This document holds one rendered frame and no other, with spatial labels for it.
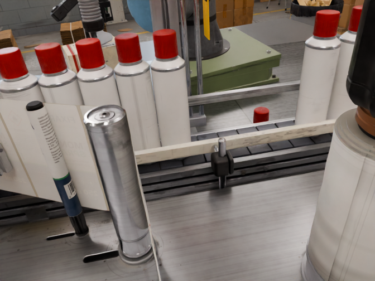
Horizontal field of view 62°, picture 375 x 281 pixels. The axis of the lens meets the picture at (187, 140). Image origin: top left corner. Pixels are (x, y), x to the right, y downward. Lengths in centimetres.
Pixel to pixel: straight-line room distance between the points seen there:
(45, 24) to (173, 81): 556
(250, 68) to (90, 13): 47
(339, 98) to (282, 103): 24
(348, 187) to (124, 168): 19
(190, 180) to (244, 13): 380
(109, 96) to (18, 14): 554
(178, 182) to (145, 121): 11
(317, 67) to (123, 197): 36
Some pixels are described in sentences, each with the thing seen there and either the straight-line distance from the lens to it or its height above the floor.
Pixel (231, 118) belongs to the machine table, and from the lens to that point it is 74.
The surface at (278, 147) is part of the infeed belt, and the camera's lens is 56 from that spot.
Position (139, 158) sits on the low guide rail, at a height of 91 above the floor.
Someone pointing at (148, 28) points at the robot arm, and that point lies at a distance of 79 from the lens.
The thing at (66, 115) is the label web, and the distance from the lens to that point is 34.
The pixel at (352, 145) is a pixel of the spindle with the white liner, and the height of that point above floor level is 106.
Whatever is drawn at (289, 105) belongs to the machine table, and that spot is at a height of 83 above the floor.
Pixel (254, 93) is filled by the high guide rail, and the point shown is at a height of 95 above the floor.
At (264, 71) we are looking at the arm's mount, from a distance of 90.
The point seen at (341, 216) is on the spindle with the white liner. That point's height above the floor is 100.
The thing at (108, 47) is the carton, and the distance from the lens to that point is 97.
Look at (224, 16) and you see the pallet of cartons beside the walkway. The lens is 411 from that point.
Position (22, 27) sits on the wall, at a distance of 602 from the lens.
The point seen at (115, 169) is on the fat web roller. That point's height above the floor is 102.
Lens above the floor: 119
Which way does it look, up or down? 33 degrees down
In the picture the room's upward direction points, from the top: 5 degrees counter-clockwise
